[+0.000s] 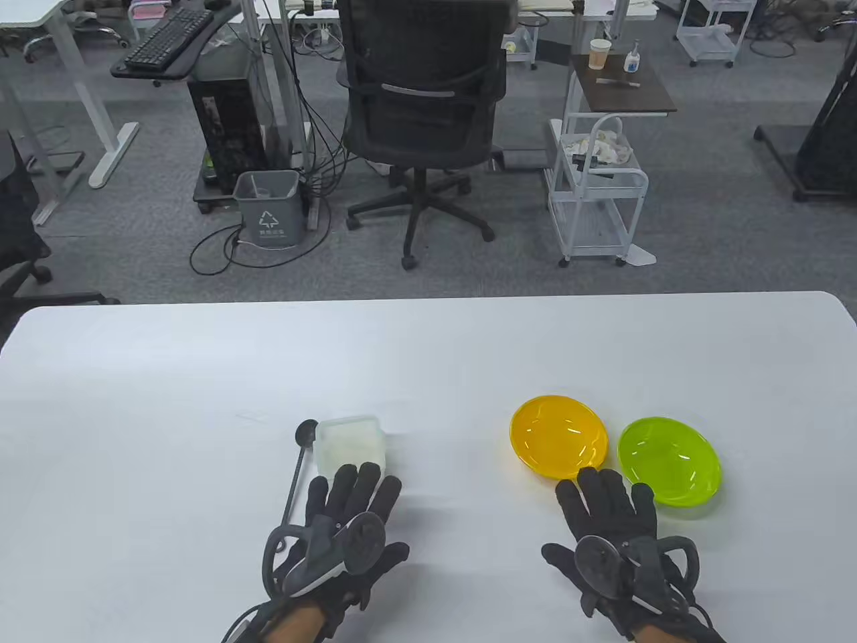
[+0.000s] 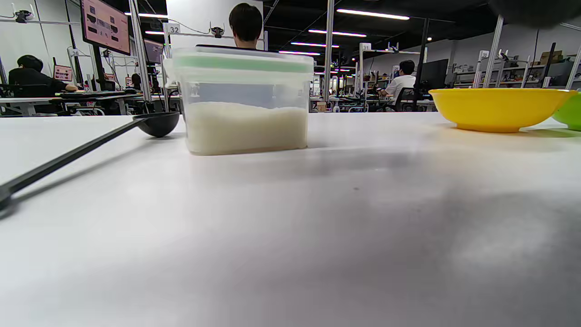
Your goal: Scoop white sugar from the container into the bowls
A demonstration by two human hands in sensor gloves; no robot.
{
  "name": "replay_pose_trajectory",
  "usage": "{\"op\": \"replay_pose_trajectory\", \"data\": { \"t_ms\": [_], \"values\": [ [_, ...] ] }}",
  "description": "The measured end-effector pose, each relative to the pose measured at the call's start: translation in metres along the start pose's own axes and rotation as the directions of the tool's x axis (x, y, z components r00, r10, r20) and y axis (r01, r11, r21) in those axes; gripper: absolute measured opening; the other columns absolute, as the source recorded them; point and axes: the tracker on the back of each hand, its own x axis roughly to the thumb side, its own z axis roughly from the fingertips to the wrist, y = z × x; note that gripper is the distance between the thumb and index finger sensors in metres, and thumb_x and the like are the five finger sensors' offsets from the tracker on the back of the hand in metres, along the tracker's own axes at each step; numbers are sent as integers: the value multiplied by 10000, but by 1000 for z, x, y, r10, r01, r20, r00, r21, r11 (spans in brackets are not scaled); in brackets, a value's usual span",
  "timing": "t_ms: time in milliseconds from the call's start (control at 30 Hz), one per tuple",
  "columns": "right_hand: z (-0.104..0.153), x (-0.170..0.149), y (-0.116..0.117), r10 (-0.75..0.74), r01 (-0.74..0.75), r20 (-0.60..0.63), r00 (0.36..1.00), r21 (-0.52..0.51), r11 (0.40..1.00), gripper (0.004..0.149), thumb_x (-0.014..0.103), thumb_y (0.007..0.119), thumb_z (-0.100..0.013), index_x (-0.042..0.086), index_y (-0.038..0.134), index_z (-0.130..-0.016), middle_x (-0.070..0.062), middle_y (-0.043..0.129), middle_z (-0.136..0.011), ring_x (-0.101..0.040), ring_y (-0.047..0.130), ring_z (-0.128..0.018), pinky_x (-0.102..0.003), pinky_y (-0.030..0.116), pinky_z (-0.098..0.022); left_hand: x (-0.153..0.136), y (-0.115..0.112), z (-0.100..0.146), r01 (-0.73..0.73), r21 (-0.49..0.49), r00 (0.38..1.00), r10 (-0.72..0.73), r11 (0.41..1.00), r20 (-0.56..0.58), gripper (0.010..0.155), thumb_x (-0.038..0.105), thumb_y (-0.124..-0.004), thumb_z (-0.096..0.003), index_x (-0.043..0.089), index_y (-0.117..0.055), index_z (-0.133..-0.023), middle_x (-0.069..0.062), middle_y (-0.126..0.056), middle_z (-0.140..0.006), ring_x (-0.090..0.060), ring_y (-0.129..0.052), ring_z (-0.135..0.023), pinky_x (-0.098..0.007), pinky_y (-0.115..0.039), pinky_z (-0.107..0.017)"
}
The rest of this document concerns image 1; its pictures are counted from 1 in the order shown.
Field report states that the white wire rolling cart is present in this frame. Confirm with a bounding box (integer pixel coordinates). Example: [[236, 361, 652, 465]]
[[546, 113, 650, 267]]

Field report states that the person's right forearm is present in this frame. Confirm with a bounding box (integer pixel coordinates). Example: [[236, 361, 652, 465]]
[[633, 623, 727, 643]]

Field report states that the black mesh office chair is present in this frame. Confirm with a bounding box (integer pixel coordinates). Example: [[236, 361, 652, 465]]
[[335, 0, 510, 271]]

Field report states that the orange plastic bowl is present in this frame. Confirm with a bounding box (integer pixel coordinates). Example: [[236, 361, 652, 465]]
[[510, 395, 609, 480]]

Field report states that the person's left hand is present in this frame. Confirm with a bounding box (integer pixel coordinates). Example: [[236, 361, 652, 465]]
[[262, 462, 410, 627]]

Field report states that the small white cart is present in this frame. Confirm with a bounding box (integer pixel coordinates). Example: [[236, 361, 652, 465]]
[[502, 20, 540, 71]]

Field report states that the black long-handled spoon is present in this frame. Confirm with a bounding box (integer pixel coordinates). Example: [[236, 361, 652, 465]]
[[280, 419, 320, 530]]

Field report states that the green plastic bowl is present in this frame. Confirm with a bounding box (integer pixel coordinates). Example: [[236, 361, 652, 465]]
[[617, 417, 722, 508]]

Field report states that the dark brown side table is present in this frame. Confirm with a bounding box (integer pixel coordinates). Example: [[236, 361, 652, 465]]
[[568, 54, 677, 116]]

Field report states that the black floor stand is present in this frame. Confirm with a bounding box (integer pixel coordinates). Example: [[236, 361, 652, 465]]
[[753, 40, 857, 202]]

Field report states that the crumpled white cloth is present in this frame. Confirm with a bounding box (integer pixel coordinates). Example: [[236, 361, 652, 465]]
[[559, 131, 633, 165]]

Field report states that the white desk leg frame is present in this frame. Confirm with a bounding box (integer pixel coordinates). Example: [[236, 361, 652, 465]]
[[238, 0, 319, 232]]

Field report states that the clear plastic sugar container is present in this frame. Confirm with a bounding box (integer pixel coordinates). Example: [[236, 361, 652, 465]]
[[315, 415, 388, 480]]

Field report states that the white utility cart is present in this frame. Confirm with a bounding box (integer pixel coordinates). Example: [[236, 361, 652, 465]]
[[675, 0, 744, 68]]

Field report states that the black keyboard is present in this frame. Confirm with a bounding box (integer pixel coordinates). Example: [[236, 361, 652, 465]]
[[124, 7, 215, 71]]

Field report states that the person's right hand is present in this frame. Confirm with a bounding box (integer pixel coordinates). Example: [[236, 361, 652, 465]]
[[541, 467, 704, 637]]

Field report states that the black hand tracker controller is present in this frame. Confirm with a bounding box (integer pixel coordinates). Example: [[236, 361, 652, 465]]
[[576, 534, 700, 617], [262, 512, 388, 600]]

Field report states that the white standing desk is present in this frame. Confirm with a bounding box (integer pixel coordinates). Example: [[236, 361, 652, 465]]
[[0, 0, 140, 225]]

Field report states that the black computer tower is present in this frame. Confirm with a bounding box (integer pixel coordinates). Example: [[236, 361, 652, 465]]
[[187, 72, 268, 195]]

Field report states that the grey trash bin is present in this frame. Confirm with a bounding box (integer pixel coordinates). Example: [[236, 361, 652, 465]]
[[232, 169, 305, 250]]

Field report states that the black keyboard tray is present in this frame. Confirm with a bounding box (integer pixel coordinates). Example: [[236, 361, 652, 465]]
[[110, 3, 245, 86]]

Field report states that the person's left forearm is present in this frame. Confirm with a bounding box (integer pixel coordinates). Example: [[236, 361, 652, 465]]
[[264, 599, 329, 643]]

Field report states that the black flat base plate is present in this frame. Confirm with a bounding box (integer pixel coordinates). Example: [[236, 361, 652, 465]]
[[499, 149, 553, 171]]

